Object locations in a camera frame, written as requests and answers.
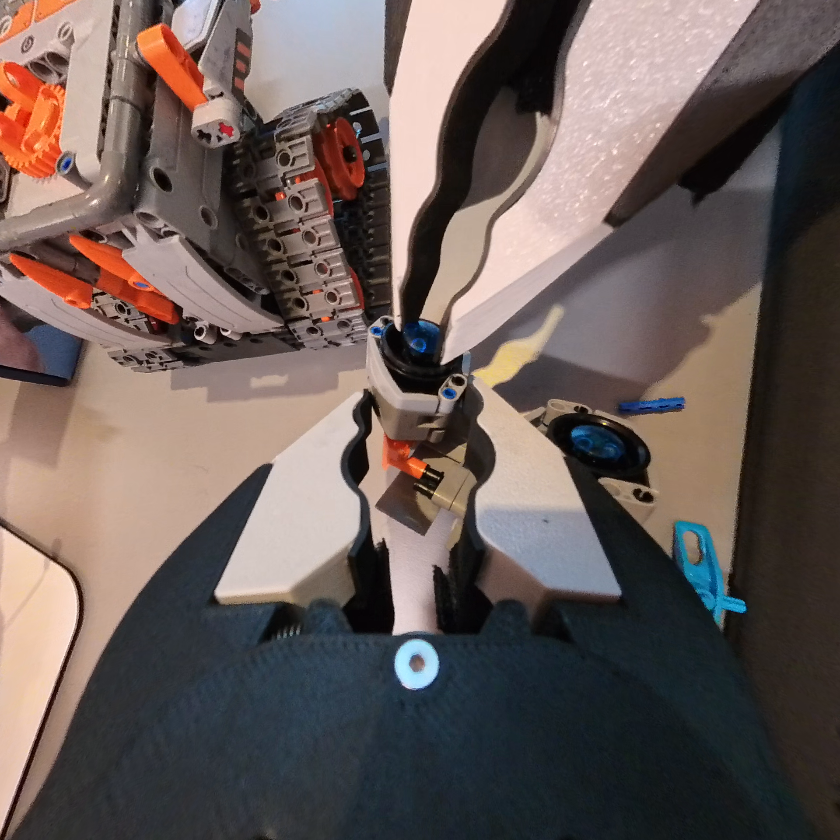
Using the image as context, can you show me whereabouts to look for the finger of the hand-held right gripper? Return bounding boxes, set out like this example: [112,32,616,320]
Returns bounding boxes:
[445,0,765,358]
[386,0,546,326]

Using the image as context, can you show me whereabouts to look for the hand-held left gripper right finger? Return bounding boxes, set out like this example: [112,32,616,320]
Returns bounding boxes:
[433,379,623,634]

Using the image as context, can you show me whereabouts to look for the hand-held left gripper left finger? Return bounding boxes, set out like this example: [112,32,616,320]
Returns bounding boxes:
[213,387,395,634]

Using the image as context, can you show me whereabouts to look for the grey wheel module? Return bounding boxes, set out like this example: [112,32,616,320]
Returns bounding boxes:
[364,315,660,534]

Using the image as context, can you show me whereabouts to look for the translucent blue round toy stud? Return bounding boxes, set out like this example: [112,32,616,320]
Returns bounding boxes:
[400,320,439,358]
[570,423,621,463]

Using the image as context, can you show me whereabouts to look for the black perforated mat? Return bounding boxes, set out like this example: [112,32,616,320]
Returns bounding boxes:
[722,66,840,840]

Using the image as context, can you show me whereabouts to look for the grey orange tracked toy robot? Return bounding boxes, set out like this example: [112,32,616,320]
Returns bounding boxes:
[0,0,395,375]

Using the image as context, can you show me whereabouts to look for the light blue toy frame piece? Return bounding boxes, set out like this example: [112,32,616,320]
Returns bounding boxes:
[672,520,748,627]

